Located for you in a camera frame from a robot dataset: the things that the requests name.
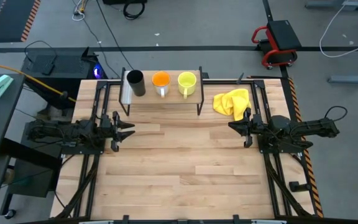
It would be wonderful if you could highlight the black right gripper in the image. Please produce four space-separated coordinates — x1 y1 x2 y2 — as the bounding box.
227 107 264 149

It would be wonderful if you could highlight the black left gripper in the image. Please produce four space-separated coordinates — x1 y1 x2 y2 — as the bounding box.
104 111 135 152

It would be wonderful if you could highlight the tall black cup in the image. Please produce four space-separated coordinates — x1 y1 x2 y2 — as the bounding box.
126 69 147 97

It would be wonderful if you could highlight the orange mug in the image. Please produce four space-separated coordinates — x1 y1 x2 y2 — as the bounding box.
151 70 172 98

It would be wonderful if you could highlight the yellow mug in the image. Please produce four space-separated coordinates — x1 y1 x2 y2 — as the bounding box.
177 71 198 100

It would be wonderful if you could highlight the yellow cloth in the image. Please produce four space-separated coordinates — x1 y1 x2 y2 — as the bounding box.
213 88 252 122

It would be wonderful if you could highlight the orange black hazard tape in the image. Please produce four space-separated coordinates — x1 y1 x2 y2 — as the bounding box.
287 77 324 218

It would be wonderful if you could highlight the black computer tower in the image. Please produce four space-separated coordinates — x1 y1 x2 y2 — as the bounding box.
21 46 105 110

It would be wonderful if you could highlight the red black roller stool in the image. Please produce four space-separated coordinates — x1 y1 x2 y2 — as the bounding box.
251 19 303 70

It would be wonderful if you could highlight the black cart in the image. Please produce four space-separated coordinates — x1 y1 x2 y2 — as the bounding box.
0 138 62 218

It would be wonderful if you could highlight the grey metal table base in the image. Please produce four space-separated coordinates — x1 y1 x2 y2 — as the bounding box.
305 0 358 9
327 63 358 85

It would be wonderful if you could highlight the mint green stapler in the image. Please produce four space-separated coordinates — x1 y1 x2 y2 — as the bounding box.
0 74 14 99

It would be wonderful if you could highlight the black hazard-striped floor mat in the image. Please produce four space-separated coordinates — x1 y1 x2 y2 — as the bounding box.
0 0 42 44

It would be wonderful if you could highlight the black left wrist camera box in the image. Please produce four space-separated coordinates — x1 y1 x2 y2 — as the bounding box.
100 114 111 129

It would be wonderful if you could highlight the long black floor cable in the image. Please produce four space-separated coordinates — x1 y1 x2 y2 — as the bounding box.
94 0 135 71

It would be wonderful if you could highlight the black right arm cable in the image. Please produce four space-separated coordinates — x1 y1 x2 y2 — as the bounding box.
323 105 349 123

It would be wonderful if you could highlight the yellow hose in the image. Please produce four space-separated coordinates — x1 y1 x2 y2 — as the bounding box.
0 59 77 103

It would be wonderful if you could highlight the coiled black cable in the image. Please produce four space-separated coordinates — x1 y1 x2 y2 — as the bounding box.
122 1 146 21

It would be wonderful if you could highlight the long white floor cable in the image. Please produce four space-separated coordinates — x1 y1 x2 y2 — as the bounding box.
318 0 358 58

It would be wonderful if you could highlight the short white cable bundle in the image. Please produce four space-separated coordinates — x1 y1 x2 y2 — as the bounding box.
71 0 89 22

